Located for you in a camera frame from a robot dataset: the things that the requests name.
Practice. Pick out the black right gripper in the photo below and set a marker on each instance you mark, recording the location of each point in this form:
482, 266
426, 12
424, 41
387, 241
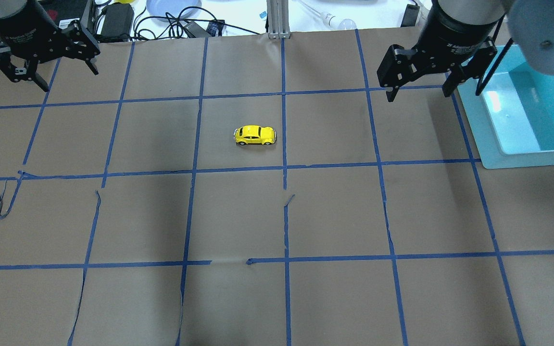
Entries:
459, 32

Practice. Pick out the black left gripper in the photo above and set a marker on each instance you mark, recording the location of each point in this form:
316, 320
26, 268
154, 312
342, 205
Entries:
23, 34

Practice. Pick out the yellow beetle toy car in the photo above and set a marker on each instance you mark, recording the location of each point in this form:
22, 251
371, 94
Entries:
254, 135

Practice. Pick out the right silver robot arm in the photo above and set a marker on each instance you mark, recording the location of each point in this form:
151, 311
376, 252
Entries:
527, 23

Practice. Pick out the black electronics box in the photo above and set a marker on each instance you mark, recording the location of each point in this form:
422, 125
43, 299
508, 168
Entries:
63, 12

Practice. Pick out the black power adapter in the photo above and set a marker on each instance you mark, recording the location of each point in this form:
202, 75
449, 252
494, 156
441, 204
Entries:
117, 22

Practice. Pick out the light blue plastic bin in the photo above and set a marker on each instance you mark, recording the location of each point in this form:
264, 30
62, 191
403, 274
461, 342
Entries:
512, 120

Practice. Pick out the blue plate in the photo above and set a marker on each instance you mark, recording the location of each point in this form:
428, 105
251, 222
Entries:
157, 9

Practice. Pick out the light bulb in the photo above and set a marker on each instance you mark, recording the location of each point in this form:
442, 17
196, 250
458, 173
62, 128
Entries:
336, 22

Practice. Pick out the aluminium frame post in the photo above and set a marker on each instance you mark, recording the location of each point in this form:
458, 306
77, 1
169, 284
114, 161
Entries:
278, 19

